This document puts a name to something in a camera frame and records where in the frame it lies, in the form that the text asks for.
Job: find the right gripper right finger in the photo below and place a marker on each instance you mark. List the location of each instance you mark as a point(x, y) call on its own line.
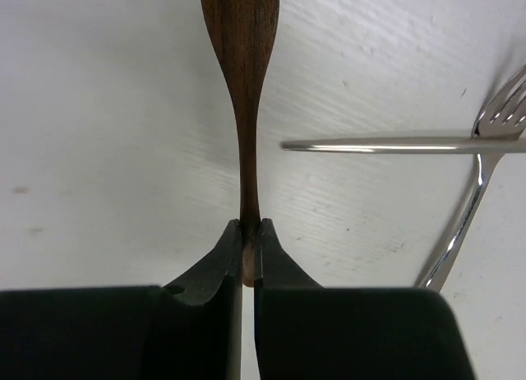
point(282, 288)

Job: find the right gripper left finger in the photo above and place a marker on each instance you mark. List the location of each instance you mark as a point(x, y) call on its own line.
point(196, 332)

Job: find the silver round spoon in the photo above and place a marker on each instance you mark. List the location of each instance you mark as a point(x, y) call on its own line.
point(408, 145)

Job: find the silver fork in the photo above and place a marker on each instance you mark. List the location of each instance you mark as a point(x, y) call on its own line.
point(501, 119)

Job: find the dark copper fork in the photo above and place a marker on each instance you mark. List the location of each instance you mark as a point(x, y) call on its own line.
point(242, 33)

